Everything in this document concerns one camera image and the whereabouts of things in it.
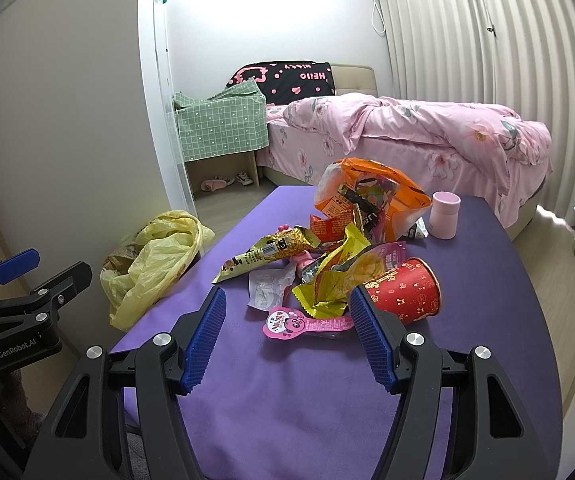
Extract pink round-head lollipop package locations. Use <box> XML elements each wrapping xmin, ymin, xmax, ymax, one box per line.
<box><xmin>262</xmin><ymin>307</ymin><xmax>355</xmax><ymax>341</ymax></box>

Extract red paper cup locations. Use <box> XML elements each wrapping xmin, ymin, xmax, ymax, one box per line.
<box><xmin>365</xmin><ymin>257</ymin><xmax>441</xmax><ymax>325</ymax></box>

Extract gold cone snack wrapper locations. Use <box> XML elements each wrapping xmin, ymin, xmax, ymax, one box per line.
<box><xmin>212</xmin><ymin>226</ymin><xmax>321</xmax><ymax>284</ymax></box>

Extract yellow gold snack wrapper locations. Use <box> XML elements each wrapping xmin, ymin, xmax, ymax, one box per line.
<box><xmin>293</xmin><ymin>222</ymin><xmax>376</xmax><ymax>318</ymax></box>

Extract pink yellow chip bag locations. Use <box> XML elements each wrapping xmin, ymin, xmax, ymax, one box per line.
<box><xmin>355</xmin><ymin>242</ymin><xmax>407</xmax><ymax>275</ymax></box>

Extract red snack wrapper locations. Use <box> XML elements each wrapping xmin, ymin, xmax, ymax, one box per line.
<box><xmin>309</xmin><ymin>210</ymin><xmax>355</xmax><ymax>252</ymax></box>

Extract orange snack bag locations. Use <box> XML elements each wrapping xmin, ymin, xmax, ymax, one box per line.
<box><xmin>315</xmin><ymin>157</ymin><xmax>432</xmax><ymax>243</ymax></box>

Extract clear plastic blister package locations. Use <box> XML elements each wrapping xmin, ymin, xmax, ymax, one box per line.
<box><xmin>248</xmin><ymin>263</ymin><xmax>296</xmax><ymax>312</ymax></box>

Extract yellow trash bag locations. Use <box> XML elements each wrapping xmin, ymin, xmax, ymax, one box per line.
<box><xmin>100</xmin><ymin>210</ymin><xmax>214</xmax><ymax>332</ymax></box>

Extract purple table mat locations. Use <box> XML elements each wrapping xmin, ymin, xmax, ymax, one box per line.
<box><xmin>109</xmin><ymin>185</ymin><xmax>564</xmax><ymax>480</ymax></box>

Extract pink caterpillar toy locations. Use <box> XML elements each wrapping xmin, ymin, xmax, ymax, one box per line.
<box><xmin>289</xmin><ymin>250</ymin><xmax>316</xmax><ymax>275</ymax></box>

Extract pink slippers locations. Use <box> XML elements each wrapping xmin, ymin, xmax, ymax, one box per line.
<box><xmin>200</xmin><ymin>177</ymin><xmax>235</xmax><ymax>193</ymax></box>

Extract white sneaker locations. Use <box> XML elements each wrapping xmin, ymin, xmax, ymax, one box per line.
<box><xmin>236</xmin><ymin>172</ymin><xmax>254</xmax><ymax>186</ymax></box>

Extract wooden bedside table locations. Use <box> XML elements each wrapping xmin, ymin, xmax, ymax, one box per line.
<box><xmin>184</xmin><ymin>151</ymin><xmax>260</xmax><ymax>194</ymax></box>

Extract pink cylindrical cup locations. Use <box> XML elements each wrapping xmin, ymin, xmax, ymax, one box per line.
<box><xmin>429</xmin><ymin>191</ymin><xmax>461</xmax><ymax>240</ymax></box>

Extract green checked cloth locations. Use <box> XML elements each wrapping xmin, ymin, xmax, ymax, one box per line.
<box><xmin>172</xmin><ymin>80</ymin><xmax>269</xmax><ymax>162</ymax></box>

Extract pink floral bed duvet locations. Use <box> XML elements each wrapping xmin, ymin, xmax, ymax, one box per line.
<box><xmin>256</xmin><ymin>92</ymin><xmax>552</xmax><ymax>228</ymax></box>

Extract black hello kitty pillow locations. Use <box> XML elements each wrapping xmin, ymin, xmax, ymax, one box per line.
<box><xmin>226</xmin><ymin>61</ymin><xmax>336</xmax><ymax>105</ymax></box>

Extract beige bed headboard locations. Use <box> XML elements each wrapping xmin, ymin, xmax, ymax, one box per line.
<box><xmin>331</xmin><ymin>64</ymin><xmax>379</xmax><ymax>96</ymax></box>

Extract beige pleated curtain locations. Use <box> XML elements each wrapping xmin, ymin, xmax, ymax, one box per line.
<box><xmin>379</xmin><ymin>0</ymin><xmax>575</xmax><ymax>221</ymax></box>

